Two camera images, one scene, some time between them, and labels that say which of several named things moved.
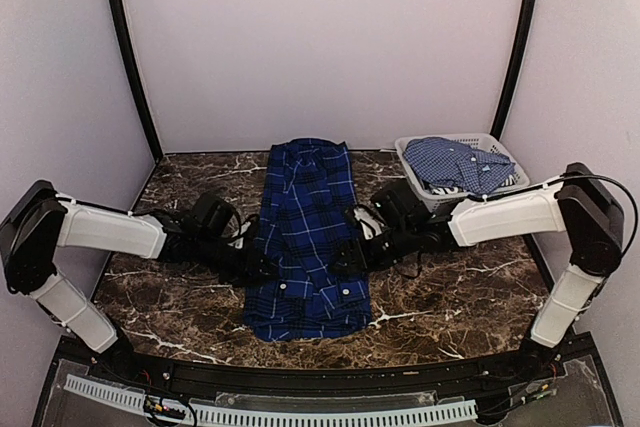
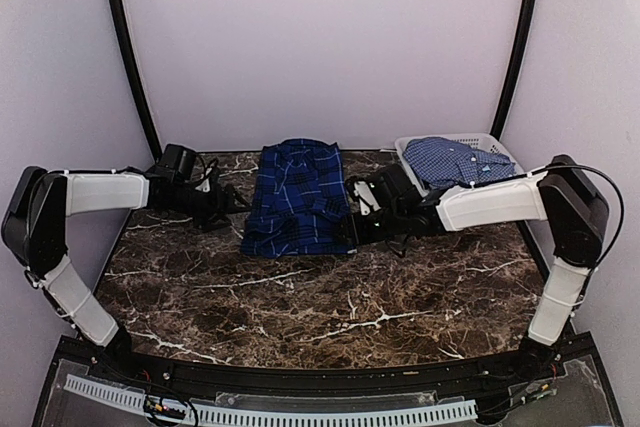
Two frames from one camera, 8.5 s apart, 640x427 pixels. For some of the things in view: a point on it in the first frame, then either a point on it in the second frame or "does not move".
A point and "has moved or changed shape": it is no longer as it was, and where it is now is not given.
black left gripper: (247, 271) to (219, 208)
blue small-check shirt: (470, 169) does not move
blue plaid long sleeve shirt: (309, 192) has moved or changed shape
